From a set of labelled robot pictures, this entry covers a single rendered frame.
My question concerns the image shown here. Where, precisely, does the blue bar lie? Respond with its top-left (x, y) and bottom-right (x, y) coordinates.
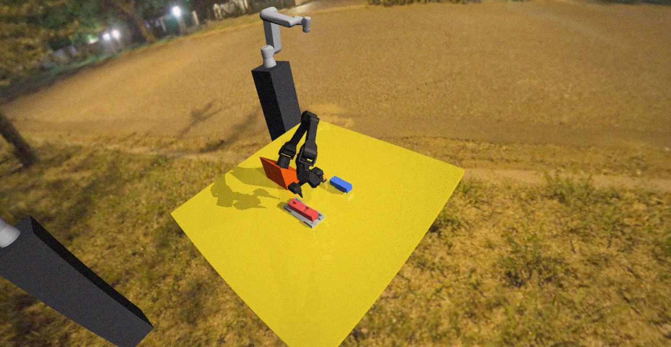
top-left (329, 176), bottom-right (353, 193)

